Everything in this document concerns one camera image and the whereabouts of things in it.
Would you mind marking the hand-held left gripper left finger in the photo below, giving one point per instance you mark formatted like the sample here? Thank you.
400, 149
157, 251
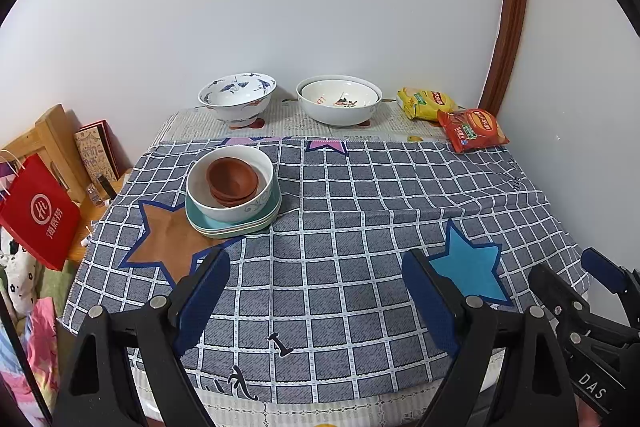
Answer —
202, 302

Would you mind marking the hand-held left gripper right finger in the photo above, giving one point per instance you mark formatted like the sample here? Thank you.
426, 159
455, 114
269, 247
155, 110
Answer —
430, 302

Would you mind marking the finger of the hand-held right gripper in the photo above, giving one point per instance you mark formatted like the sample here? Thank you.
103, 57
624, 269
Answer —
565, 302
607, 269

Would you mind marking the teal square plate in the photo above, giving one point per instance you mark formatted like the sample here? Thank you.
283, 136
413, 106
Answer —
200, 219

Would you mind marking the brown small bowl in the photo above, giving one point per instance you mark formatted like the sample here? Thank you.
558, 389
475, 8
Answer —
232, 174
235, 202

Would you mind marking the white bowl with grey pattern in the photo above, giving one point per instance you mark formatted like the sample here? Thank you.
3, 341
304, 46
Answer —
265, 172

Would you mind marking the grey checked cloth with stars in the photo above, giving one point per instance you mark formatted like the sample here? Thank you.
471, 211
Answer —
350, 232

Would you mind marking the small black object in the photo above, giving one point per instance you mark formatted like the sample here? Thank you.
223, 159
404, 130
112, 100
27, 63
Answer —
106, 187

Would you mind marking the pink cloth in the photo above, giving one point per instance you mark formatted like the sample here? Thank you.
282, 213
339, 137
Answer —
45, 347

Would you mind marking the red snack packet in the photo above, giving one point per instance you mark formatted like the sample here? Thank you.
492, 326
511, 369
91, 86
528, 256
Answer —
475, 129

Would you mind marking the red paper bag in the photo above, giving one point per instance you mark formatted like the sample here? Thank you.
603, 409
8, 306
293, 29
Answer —
42, 217

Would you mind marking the white cloth with black flowers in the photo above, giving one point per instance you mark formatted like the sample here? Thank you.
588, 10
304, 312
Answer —
17, 277

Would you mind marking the thin black bar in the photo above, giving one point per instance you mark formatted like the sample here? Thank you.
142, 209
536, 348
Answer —
25, 367

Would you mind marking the yellow snack packet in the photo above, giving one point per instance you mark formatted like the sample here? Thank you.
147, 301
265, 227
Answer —
425, 104

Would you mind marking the white bowl with blue birds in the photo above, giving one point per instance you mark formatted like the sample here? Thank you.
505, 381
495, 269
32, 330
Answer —
235, 107

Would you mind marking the light blue cloth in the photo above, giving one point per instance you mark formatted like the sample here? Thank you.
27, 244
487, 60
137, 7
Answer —
15, 382

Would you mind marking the large plain white bowl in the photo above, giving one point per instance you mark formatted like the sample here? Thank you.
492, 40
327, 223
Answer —
340, 116

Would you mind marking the light wooden chair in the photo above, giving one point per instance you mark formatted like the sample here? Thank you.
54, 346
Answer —
55, 127

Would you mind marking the white bowl with orange print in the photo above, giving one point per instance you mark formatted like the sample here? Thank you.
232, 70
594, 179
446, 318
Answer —
325, 93

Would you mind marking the brown wooden door frame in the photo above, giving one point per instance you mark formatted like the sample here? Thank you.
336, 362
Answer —
515, 7

